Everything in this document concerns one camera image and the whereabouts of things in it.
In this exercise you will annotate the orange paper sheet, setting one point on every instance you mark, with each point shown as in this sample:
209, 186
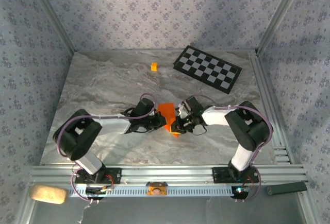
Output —
166, 110

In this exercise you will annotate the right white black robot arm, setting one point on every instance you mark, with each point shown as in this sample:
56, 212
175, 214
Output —
214, 116

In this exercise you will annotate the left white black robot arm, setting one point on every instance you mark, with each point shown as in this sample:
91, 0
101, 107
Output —
113, 124

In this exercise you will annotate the small orange block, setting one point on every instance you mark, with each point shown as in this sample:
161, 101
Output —
154, 67

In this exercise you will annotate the black white checkerboard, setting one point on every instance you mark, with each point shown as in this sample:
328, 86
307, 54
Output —
207, 68

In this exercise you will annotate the cartoon face sticker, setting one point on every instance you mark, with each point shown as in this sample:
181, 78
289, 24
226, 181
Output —
156, 189

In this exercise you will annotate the black flat bar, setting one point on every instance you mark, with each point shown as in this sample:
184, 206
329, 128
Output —
286, 188

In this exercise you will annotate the beige sponge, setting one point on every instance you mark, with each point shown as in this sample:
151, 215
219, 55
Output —
47, 194

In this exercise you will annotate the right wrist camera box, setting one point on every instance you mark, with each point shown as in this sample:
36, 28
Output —
183, 110

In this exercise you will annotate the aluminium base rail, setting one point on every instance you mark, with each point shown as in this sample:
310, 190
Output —
167, 173

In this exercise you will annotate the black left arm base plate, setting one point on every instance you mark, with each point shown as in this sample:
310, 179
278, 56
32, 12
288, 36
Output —
116, 176

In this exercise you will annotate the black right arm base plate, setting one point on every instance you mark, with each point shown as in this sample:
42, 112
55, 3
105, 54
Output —
219, 175

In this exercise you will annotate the aluminium side rail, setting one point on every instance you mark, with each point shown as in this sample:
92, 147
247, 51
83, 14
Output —
257, 69

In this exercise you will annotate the aluminium frame post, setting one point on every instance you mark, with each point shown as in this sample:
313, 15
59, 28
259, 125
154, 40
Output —
279, 15

